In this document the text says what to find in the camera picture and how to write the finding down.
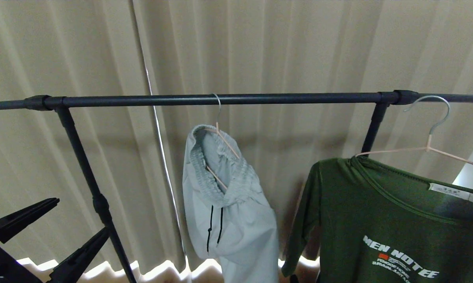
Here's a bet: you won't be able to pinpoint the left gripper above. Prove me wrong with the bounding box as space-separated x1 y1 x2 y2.
0 198 110 283

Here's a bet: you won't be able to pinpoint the pale grey shorts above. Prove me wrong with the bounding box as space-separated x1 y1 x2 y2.
182 125 280 283

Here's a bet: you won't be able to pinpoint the pink clothes hanger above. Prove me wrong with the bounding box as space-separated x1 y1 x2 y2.
354 96 473 171
204 93 241 190

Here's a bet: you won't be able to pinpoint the green garment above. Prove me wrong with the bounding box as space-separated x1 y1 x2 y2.
282 155 473 283

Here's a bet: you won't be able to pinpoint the black clothes rack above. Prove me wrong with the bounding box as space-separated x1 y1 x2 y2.
0 90 473 283

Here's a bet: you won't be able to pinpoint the beige curtain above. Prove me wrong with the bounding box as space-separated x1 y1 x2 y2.
0 0 473 276

